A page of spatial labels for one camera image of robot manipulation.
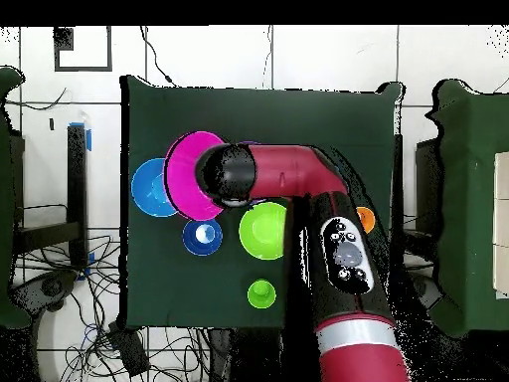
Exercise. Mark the large pink bowl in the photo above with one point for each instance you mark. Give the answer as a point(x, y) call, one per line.
point(181, 179)

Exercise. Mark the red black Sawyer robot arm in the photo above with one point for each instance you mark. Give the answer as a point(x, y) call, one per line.
point(294, 171)

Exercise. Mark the lime green bowl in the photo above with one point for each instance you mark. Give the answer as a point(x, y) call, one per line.
point(258, 230)

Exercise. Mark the dark blue bowl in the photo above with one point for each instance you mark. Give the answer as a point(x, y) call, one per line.
point(191, 238)

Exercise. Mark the green cup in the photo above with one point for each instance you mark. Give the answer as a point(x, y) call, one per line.
point(261, 294)

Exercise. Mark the dark green tablecloth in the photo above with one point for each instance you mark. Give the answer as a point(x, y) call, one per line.
point(238, 115)

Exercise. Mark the large light blue bowl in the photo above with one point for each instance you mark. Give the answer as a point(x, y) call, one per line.
point(147, 187)

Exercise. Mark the orange cup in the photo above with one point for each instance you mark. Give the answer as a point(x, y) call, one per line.
point(368, 221)

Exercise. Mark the black stand with blue tape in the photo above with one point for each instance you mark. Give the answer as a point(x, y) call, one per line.
point(76, 179)

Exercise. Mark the black power brick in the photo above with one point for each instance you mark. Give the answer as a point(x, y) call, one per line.
point(129, 350)

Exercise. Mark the green cloth covered side table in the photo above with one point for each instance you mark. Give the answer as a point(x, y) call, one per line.
point(469, 199)
point(6, 199)

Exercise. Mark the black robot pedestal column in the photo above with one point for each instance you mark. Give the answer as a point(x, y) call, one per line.
point(254, 358)

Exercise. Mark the black pedestal foot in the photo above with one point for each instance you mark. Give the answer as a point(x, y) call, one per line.
point(427, 292)
point(43, 288)

